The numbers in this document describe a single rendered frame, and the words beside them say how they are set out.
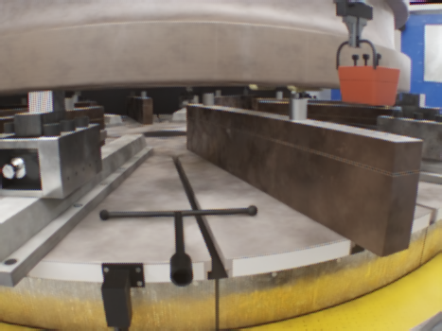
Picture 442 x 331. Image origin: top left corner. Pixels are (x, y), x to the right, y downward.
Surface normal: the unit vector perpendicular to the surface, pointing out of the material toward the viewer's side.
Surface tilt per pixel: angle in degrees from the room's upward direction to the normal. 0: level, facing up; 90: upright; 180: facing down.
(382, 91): 97
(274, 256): 90
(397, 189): 90
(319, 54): 90
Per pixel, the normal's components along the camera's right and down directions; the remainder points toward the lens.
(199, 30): 0.23, 0.21
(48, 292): 0.01, 0.21
